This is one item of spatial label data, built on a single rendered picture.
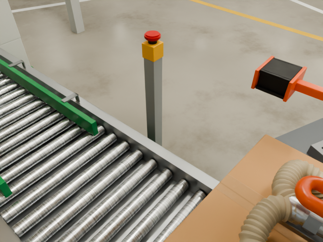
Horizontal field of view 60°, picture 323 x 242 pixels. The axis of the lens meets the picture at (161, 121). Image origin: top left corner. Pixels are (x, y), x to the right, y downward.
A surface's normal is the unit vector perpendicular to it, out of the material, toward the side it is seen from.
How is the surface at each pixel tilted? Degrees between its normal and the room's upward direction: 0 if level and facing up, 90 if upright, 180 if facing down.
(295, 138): 0
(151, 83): 90
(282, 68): 1
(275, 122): 0
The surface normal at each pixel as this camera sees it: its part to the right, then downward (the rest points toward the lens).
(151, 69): -0.64, 0.51
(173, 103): 0.00, -0.74
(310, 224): -0.57, 0.07
